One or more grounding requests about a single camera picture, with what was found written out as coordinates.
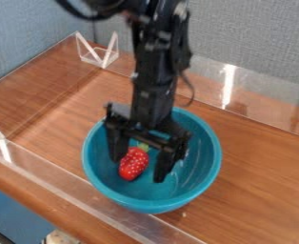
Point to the red toy strawberry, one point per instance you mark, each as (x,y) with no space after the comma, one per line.
(135,162)

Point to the clear acrylic barrier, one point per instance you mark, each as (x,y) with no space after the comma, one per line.
(39,182)
(262,97)

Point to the clear acrylic back barrier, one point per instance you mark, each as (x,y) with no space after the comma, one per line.
(262,97)

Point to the clear acrylic front barrier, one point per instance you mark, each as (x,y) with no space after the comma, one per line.
(39,182)

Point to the clear acrylic corner bracket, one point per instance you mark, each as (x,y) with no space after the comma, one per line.
(98,56)

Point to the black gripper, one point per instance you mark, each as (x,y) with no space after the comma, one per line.
(146,120)

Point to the blue plastic bowl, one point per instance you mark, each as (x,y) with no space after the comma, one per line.
(142,195)

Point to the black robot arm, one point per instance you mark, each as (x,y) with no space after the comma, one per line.
(159,23)

